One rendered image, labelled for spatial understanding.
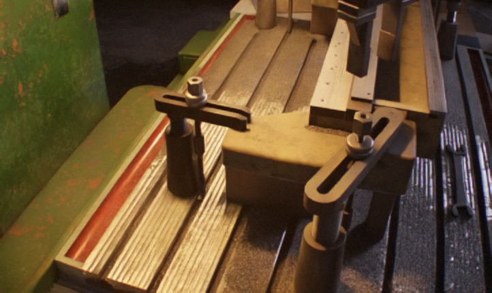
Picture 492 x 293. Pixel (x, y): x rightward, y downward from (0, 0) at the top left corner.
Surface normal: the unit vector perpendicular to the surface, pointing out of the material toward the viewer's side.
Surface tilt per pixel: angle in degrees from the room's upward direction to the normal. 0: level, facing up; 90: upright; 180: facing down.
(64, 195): 0
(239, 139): 0
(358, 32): 90
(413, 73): 0
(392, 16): 90
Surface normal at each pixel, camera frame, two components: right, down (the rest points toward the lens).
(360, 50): -0.75, 0.39
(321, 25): -0.28, 0.56
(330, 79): 0.00, -0.81
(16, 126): 0.96, 0.17
